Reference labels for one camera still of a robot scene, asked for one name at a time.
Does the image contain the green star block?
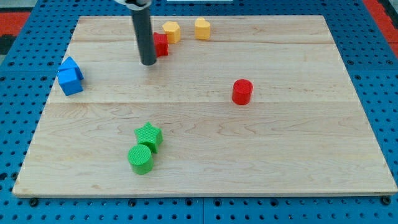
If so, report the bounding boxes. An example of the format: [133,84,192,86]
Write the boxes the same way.
[134,122,163,154]

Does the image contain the blue cube block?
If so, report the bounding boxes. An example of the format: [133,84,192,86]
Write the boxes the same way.
[57,68,83,96]

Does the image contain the yellow hexagon block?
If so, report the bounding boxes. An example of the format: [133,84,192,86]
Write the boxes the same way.
[162,21,181,44]

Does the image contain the green cylinder block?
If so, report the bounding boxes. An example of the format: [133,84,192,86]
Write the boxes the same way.
[127,144,154,175]

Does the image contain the red cylinder block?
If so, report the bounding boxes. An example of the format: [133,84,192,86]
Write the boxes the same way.
[232,79,253,105]

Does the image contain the light wooden board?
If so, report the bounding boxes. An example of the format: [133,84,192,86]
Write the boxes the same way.
[12,16,397,198]

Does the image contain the yellow heart block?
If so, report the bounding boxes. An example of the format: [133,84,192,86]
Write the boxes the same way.
[194,17,211,40]

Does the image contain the red star block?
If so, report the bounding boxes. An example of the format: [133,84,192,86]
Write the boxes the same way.
[154,32,169,57]

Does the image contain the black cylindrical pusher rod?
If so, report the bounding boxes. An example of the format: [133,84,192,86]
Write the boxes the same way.
[131,4,157,66]

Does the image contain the blue triangle block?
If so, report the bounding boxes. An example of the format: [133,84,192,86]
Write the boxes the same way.
[58,57,84,80]

